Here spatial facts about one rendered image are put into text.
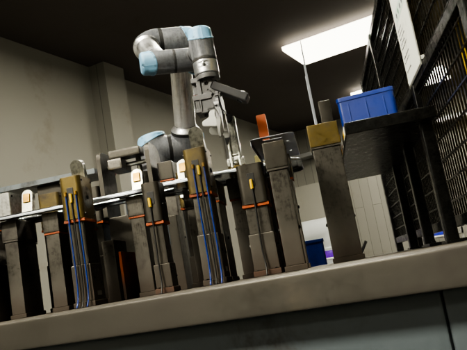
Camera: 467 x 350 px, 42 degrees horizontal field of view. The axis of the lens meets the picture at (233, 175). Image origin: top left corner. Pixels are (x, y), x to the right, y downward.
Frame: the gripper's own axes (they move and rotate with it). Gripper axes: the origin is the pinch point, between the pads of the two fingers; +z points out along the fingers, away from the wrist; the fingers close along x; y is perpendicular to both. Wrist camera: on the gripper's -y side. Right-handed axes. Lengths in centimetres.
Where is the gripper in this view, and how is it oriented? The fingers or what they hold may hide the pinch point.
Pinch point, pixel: (226, 138)
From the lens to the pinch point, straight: 177.6
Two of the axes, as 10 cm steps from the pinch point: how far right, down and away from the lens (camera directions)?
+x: -1.6, -1.4, -9.8
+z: 1.8, 9.7, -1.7
